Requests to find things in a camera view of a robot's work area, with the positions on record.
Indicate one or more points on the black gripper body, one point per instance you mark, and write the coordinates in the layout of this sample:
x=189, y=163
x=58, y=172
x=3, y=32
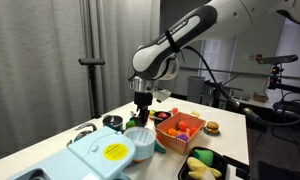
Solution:
x=143, y=99

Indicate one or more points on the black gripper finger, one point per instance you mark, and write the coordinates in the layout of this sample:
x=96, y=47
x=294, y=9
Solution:
x=146, y=116
x=139, y=116

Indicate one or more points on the white ribbed bowl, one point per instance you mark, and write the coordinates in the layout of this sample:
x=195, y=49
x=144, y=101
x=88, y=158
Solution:
x=141, y=141

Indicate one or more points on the light blue toy appliance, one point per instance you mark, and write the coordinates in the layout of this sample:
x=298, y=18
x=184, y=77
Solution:
x=90, y=156

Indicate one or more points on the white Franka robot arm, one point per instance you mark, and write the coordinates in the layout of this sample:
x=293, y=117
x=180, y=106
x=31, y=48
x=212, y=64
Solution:
x=196, y=30

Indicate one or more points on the black toy bowl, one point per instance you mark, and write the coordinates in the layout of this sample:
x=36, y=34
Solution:
x=163, y=120

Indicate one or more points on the yellow green toy food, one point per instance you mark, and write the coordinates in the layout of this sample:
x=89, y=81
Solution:
x=152, y=113

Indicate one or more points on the red toy strawberry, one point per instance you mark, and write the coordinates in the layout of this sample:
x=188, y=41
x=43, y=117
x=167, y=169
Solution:
x=163, y=115

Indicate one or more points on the dark lidded cup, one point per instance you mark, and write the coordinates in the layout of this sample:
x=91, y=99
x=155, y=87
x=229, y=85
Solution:
x=112, y=122

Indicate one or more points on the red toy tomato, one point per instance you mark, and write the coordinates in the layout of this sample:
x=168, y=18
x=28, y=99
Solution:
x=174, y=110

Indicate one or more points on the toy watermelon slice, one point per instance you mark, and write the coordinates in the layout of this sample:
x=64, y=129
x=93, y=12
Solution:
x=160, y=148

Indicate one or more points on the orange dotted paper box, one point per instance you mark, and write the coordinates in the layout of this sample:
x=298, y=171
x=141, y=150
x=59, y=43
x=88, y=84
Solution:
x=176, y=143

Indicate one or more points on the purple toy fruit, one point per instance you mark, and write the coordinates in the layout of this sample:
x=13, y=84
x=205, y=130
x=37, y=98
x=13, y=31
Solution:
x=182, y=137

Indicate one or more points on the pale yellow toy food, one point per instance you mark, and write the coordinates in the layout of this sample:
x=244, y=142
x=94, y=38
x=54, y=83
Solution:
x=194, y=114

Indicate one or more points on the red orange toy fruit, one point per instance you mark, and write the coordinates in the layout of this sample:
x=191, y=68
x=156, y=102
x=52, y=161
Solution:
x=192, y=130

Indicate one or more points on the grey computer case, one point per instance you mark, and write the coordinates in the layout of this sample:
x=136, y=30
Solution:
x=195, y=89

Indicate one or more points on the grey teal hand tool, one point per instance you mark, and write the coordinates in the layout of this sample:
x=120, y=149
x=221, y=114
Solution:
x=86, y=126

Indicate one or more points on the black tripod stand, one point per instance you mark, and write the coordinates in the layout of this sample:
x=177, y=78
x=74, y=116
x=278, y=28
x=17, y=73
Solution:
x=92, y=83

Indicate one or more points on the toy burger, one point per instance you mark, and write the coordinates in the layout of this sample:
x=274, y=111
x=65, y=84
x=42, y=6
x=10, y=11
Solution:
x=212, y=128

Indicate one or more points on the green plush vegetable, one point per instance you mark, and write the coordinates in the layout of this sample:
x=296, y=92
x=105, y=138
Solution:
x=204, y=156

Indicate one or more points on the yellow plush banana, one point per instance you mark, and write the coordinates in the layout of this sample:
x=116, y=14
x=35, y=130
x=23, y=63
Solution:
x=196, y=166

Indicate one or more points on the black plastic tray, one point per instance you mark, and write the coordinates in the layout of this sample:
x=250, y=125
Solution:
x=220, y=163

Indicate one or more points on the small cardboard box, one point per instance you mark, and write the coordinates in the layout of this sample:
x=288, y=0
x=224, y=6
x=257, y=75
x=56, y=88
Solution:
x=260, y=97

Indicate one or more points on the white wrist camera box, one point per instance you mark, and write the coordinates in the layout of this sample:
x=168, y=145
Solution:
x=162, y=95

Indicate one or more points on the black table edge bracket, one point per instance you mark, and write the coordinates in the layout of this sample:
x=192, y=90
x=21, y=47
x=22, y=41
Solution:
x=238, y=165

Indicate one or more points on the black camera on stand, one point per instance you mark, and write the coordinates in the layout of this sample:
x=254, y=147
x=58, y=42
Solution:
x=277, y=60

